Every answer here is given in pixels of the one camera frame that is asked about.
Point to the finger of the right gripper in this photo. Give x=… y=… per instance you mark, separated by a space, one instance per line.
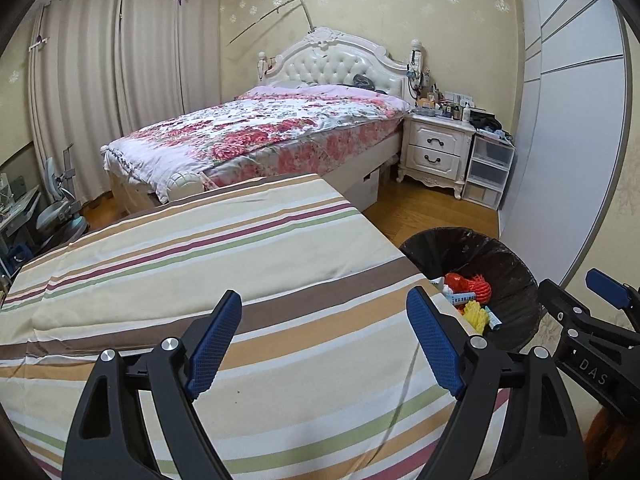
x=619 y=295
x=576 y=318

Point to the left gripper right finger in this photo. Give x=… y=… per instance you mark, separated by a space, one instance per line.
x=540 y=437

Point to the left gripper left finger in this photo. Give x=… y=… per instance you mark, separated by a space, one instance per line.
x=108 y=437

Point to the blue white tube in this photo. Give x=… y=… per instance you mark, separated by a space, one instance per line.
x=460 y=298

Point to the red foam net bottle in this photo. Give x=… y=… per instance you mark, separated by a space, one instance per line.
x=477 y=285

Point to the black lined trash bin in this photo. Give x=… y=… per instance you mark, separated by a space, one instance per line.
x=514 y=290

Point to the white sliding wardrobe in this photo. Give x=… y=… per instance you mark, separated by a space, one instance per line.
x=572 y=133

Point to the clear plastic drawer unit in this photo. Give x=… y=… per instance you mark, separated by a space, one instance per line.
x=488 y=170

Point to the white two-drawer nightstand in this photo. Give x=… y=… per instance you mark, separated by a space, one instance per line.
x=435 y=152

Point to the grey desk chair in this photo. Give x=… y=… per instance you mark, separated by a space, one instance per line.
x=61 y=223

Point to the white cardboard box under bed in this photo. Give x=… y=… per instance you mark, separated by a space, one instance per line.
x=364 y=194

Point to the desk with clutter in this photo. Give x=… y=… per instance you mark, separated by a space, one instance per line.
x=17 y=242

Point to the nightstand clutter items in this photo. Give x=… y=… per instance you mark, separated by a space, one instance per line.
x=430 y=101

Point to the white bed with floral quilt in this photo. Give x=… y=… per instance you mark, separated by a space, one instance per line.
x=331 y=104

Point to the beige curtain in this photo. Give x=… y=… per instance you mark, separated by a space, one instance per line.
x=100 y=69

